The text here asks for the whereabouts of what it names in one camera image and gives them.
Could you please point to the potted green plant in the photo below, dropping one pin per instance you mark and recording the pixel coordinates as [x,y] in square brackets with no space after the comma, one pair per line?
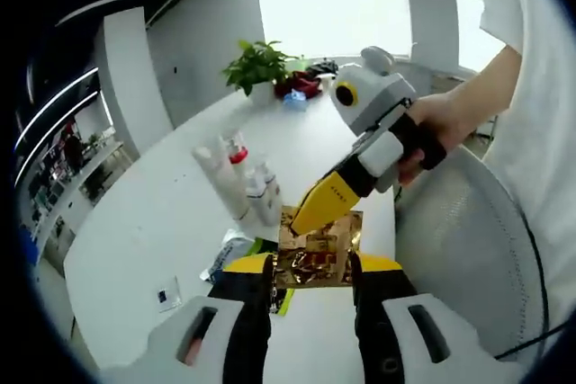
[256,65]

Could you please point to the blue crumpled bag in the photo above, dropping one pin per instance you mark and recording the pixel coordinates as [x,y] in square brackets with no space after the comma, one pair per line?
[294,100]

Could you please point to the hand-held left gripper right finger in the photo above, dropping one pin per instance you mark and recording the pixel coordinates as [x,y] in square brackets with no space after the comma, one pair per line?
[382,321]

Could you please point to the blue storage crate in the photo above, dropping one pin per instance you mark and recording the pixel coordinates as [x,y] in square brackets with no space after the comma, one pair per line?
[28,251]

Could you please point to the person's right hand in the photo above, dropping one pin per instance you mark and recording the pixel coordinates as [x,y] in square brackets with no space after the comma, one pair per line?
[445,118]

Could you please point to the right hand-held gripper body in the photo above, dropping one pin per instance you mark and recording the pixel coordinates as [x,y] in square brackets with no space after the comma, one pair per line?
[382,96]

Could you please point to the small clear skincare sachet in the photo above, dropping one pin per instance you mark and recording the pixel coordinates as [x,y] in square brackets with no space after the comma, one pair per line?
[164,296]

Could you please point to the white skincare bottle red collar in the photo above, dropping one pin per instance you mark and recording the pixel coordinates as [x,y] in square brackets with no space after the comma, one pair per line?
[238,157]

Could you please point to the person's white shirt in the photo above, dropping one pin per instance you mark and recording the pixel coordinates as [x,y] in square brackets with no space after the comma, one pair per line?
[549,132]

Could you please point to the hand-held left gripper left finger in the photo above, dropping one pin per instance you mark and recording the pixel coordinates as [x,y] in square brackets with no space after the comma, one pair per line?
[243,321]

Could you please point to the red and blue items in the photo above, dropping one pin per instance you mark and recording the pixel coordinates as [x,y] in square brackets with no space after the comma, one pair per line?
[301,85]

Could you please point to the gold skincare sachet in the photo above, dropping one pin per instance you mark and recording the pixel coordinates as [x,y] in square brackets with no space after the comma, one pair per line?
[315,262]

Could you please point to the green black skincare sachet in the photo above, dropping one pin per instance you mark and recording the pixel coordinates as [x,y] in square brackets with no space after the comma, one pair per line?
[281,303]

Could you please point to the black bundle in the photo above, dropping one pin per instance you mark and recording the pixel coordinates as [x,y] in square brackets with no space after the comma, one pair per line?
[321,67]

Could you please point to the white mesh office chair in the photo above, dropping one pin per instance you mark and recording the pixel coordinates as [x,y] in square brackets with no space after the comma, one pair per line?
[472,244]

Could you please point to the white skincare tube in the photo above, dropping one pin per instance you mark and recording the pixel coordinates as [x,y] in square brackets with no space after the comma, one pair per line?
[225,186]

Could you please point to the small white skincare bottle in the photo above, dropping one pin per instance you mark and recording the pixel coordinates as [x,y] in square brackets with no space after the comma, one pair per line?
[274,195]
[257,199]

